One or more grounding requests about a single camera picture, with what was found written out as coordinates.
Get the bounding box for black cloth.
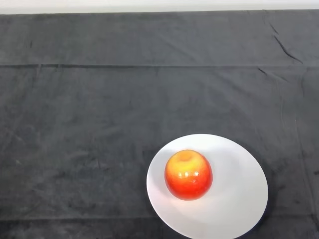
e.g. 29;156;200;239
0;9;319;239

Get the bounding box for red and yellow apple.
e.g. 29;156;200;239
164;149;213;201

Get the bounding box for white round plate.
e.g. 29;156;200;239
146;133;269;239

